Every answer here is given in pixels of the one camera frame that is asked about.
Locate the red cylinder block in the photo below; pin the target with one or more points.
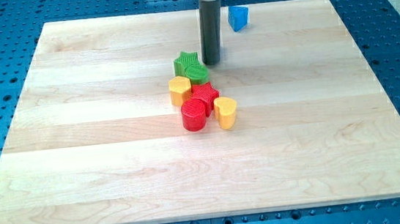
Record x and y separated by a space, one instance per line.
193 115

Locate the yellow heart block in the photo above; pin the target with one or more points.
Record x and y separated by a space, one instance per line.
225 111

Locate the yellow hexagon block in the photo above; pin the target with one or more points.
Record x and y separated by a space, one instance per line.
179 90

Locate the blue triangular block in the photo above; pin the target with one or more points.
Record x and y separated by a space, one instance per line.
238 17

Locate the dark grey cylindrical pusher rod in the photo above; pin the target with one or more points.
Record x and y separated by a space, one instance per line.
210 28

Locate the green star block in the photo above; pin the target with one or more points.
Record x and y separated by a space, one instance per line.
183 61

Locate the light wooden board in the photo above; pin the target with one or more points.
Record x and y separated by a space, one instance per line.
96 140

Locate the red star block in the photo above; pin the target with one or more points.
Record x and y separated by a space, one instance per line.
207 94

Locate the green cylinder block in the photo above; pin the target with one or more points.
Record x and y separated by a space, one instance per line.
197 73

